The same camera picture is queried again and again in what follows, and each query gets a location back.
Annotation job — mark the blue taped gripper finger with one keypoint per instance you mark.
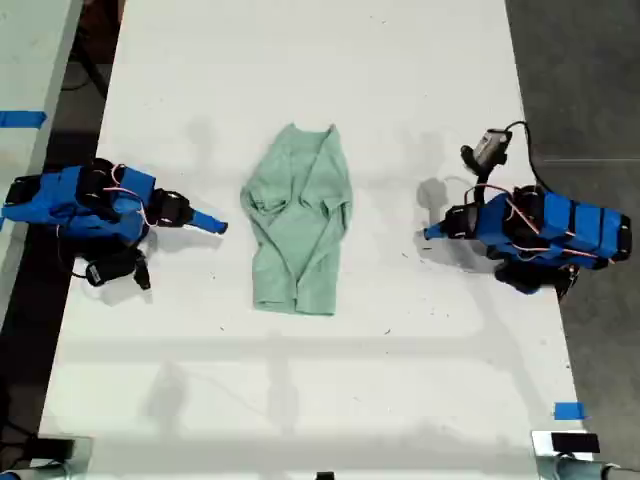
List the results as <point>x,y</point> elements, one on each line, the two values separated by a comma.
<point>210,223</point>
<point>436,232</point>

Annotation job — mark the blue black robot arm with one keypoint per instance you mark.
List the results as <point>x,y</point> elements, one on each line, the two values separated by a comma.
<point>565,225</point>
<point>50,200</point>

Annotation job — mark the pale green T-shirt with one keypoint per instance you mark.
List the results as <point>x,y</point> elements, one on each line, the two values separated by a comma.
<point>300,220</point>

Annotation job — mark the long blue tape strip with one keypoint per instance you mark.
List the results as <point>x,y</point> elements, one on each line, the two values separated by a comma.
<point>22,119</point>

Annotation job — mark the white side table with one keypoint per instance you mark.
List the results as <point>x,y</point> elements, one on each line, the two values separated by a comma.
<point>30,55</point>

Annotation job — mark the square blue tape piece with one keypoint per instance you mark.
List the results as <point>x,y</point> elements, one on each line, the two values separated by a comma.
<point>569,411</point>

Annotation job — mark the small black box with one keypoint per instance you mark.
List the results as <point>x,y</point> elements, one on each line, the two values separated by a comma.
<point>56,446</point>
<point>575,443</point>

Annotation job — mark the small black clip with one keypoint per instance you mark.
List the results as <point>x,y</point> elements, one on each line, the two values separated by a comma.
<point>325,476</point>

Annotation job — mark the black camera stalk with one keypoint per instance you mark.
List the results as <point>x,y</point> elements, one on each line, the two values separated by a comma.
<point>141,272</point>
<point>481,182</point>

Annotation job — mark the black silver camera box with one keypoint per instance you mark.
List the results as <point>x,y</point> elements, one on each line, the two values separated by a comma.
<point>487,149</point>

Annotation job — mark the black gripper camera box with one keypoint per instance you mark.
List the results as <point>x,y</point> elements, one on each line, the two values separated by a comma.
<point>107,272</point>

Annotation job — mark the metal table bracket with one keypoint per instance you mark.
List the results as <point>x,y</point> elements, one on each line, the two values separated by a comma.
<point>82,455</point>
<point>542,445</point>

